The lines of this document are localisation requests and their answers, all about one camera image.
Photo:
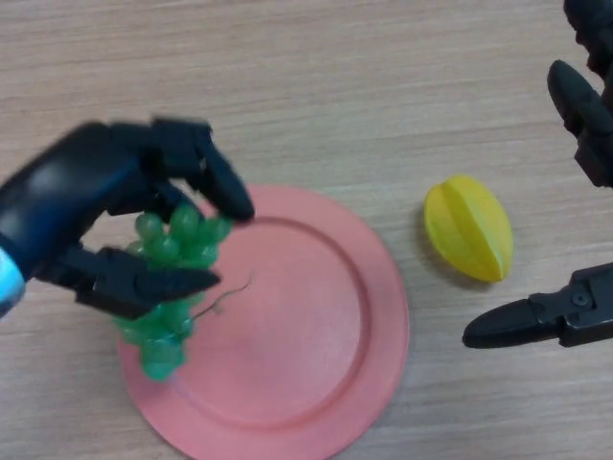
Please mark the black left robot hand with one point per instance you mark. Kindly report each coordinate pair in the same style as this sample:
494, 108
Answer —
67, 182

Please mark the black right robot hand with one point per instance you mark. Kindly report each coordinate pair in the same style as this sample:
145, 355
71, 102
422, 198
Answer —
579, 105

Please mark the green grape bunch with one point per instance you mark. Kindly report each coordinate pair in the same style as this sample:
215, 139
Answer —
163, 326

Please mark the pink round plate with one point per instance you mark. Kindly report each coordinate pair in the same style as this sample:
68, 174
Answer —
297, 345

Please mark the yellow starfruit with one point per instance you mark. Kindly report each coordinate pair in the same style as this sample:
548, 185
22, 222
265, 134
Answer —
469, 230

